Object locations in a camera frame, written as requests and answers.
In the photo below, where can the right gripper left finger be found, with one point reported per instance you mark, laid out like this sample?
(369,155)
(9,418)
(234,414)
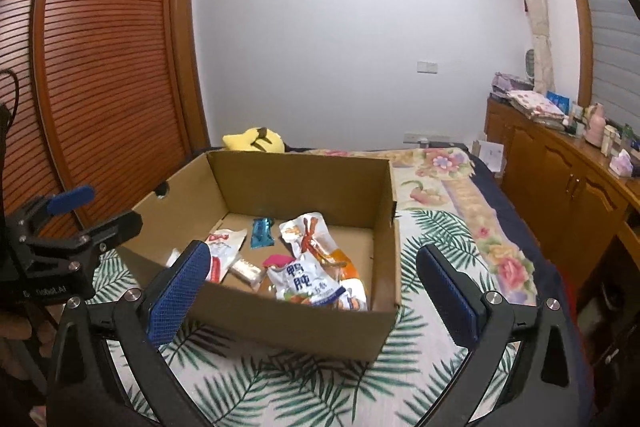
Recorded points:
(84,387)

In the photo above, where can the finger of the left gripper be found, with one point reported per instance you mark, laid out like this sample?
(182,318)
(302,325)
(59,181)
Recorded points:
(38,211)
(105,236)

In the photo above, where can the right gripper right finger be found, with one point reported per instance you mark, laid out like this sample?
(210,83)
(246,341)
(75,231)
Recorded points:
(542,386)

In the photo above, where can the white red snack pouch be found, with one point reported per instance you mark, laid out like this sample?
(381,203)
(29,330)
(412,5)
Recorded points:
(224,248)

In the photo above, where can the clear white candy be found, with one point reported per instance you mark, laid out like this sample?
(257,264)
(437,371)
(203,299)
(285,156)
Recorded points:
(247,272)

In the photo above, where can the teal small snack packet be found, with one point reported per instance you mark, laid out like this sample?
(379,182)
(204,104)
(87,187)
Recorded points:
(261,233)

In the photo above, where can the brown sausage pink packet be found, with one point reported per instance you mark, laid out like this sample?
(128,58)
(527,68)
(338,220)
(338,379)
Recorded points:
(277,261)

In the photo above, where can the white blue snack pouch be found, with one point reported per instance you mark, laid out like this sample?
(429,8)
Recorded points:
(303,280)

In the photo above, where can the red chicken-feet snack pouch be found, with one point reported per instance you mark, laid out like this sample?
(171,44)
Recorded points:
(308,233)

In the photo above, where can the orange snack packet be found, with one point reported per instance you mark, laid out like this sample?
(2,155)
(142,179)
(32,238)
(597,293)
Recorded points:
(354,297)

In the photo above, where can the person's left hand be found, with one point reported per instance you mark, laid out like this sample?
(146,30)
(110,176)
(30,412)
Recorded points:
(15,327)

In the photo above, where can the palm leaf print bedsheet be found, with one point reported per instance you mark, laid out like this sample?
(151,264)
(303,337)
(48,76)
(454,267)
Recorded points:
(238,383)

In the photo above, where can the wooden sideboard cabinet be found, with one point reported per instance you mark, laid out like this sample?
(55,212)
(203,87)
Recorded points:
(562,188)

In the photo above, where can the yellow plush toy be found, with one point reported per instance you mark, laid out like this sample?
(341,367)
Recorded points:
(255,140)

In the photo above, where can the floral bed blanket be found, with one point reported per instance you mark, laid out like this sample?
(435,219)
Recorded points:
(447,197)

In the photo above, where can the pink tissue pack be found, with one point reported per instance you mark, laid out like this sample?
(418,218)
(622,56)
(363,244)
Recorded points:
(621,164)

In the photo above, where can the white paper bag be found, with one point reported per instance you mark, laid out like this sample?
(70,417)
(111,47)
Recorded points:
(491,153)

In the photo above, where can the pink thermos jug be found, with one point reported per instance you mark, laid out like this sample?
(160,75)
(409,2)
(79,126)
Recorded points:
(596,123)

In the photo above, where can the folded floral cloth stack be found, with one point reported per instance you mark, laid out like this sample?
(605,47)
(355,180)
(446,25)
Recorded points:
(537,108)

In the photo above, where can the blue white box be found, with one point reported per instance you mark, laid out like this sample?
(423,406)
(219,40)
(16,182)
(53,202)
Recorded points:
(560,101)

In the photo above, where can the white small fan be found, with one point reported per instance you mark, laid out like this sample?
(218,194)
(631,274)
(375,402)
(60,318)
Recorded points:
(530,65)

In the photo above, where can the grey window blind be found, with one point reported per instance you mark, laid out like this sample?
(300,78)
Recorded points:
(615,37)

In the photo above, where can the white wall switch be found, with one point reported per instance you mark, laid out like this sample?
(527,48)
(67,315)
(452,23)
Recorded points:
(424,67)

